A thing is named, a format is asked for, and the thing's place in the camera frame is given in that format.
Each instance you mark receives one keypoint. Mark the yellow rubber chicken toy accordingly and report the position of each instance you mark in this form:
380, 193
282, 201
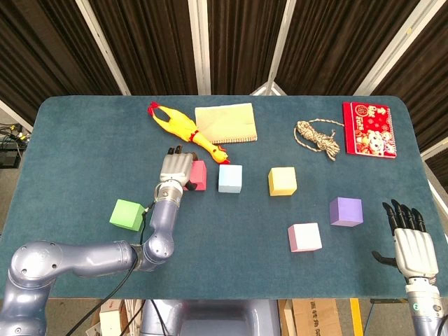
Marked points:
180, 126

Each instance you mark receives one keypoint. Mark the teal felt table cloth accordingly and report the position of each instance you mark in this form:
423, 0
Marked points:
227, 245

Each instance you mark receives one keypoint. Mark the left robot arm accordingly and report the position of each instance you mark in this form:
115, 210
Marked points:
87, 257

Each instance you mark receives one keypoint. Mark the purple foam cube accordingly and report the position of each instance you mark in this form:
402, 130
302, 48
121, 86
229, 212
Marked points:
346, 211

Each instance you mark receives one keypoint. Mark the yellow foam cube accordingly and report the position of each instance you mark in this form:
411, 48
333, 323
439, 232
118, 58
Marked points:
283, 181

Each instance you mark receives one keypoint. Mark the light blue foam cube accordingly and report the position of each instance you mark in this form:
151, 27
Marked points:
230, 178

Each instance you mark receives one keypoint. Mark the yellow spiral notebook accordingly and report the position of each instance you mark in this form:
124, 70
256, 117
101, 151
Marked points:
227, 120

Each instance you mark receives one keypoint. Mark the white frame post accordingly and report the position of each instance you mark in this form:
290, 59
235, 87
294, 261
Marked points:
102, 45
199, 45
14, 115
283, 35
395, 45
435, 152

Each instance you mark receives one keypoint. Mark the red festive spiral calendar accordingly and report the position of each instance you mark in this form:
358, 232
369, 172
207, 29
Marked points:
371, 129

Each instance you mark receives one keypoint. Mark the brown cardboard box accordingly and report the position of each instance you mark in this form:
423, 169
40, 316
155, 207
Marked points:
315, 318

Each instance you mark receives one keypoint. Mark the pink foam cube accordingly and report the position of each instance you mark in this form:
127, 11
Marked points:
305, 237

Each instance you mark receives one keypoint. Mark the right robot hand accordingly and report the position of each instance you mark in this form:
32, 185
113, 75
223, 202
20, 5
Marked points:
416, 252

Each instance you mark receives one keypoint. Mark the dark brown curtain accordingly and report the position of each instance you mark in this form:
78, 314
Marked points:
241, 42
332, 42
427, 70
42, 42
147, 42

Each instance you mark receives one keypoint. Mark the black device box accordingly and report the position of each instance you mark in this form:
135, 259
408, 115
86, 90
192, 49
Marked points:
8, 159

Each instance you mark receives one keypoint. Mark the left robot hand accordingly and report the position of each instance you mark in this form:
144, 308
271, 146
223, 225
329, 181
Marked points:
176, 168

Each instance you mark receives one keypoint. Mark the white cardboard box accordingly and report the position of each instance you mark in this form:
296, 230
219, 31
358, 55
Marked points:
110, 322

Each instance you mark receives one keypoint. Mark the red foam cube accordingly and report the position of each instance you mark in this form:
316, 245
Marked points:
199, 173

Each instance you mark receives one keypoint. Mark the green foam cube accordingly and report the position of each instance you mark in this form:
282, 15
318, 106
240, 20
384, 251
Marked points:
126, 215

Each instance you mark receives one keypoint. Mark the light wooden board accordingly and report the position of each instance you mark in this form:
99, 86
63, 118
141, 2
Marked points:
287, 318

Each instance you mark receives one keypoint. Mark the grey-blue robot torso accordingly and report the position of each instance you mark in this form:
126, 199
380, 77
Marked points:
217, 318

